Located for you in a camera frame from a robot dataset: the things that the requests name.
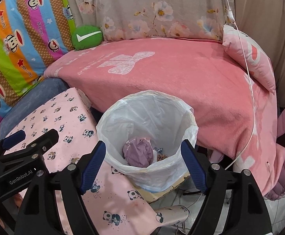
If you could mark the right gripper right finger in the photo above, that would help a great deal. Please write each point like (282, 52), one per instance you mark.
(247, 212)

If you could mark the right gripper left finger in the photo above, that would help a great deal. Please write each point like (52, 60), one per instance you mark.
(39, 213)

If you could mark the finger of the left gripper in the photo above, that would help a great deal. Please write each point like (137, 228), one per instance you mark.
(14, 139)

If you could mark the purple cloth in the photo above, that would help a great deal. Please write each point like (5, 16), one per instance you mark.
(138, 152)

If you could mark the brown dotted scrunchie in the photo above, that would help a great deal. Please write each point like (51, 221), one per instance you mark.
(161, 157)

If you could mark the black white patterned scrunchie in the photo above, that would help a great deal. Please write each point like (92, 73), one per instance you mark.
(158, 150)

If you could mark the white bag lined trash bin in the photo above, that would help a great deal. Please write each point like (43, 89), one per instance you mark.
(163, 119)

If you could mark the person's left hand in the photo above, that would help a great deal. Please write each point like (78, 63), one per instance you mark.
(15, 202)

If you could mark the blue grey cushion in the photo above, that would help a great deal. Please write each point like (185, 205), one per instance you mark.
(40, 94)

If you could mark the pink panda print cloth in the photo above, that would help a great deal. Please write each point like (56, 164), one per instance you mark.
(113, 204)

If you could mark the pink blanket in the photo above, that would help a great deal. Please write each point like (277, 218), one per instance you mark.
(235, 115)

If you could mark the colourful monkey print quilt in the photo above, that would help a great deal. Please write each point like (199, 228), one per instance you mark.
(33, 34)

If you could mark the green round cushion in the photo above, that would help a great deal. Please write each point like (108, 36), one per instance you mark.
(86, 36)

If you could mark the pink small pillow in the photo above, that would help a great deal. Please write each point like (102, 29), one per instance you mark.
(245, 51)

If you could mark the grey floral pillow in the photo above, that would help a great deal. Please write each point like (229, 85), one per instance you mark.
(136, 19)

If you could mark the beige curtain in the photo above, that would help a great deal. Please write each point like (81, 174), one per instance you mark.
(264, 21)

